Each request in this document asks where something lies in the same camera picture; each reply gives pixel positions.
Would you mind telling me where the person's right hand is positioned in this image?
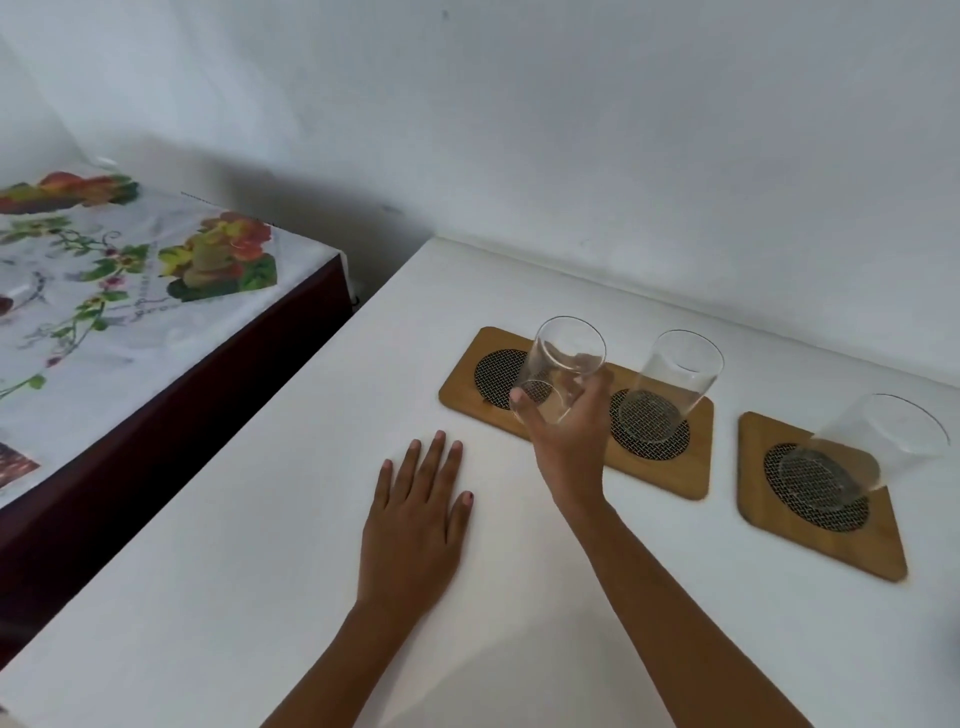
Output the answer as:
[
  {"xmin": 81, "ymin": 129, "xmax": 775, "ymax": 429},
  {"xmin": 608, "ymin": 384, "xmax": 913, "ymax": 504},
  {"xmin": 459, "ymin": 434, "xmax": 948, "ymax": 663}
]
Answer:
[{"xmin": 509, "ymin": 348, "xmax": 614, "ymax": 516}]

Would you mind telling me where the person's left hand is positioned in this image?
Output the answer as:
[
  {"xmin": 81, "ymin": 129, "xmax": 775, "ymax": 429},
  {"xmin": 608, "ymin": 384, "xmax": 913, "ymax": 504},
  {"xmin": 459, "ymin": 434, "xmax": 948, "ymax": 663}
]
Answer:
[{"xmin": 357, "ymin": 430, "xmax": 475, "ymax": 618}]

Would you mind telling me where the clear drinking glass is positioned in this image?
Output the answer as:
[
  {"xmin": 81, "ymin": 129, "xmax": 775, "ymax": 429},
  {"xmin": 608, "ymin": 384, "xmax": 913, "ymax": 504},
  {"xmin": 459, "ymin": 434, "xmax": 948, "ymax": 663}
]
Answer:
[
  {"xmin": 509, "ymin": 315, "xmax": 607, "ymax": 429},
  {"xmin": 777, "ymin": 393, "xmax": 952, "ymax": 516},
  {"xmin": 618, "ymin": 329, "xmax": 726, "ymax": 445}
]

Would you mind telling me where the person's right forearm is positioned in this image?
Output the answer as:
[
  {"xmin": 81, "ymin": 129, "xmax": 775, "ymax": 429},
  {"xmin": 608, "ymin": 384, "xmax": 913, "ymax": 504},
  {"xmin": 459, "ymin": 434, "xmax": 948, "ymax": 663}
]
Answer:
[{"xmin": 557, "ymin": 493, "xmax": 816, "ymax": 728}]

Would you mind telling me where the person's left forearm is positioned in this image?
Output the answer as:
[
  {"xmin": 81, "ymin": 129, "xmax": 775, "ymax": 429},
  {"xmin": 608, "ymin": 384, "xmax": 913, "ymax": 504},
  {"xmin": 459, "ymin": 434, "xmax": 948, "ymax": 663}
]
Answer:
[{"xmin": 261, "ymin": 600, "xmax": 429, "ymax": 728}]

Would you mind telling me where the long wooden double coaster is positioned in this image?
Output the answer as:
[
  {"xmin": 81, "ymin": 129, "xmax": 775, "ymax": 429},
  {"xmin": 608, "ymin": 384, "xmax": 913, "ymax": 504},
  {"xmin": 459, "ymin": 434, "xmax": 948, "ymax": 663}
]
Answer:
[{"xmin": 438, "ymin": 326, "xmax": 715, "ymax": 502}]

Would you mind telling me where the floral printed white cloth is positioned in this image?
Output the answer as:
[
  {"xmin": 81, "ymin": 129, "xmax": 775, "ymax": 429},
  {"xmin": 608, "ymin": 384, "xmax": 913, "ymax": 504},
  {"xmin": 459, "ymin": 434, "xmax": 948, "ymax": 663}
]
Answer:
[{"xmin": 0, "ymin": 171, "xmax": 351, "ymax": 513}]

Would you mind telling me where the square wooden mesh coaster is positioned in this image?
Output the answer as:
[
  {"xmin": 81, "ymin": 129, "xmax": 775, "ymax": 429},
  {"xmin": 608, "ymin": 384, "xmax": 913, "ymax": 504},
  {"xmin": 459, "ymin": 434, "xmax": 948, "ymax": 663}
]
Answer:
[{"xmin": 737, "ymin": 411, "xmax": 909, "ymax": 584}]

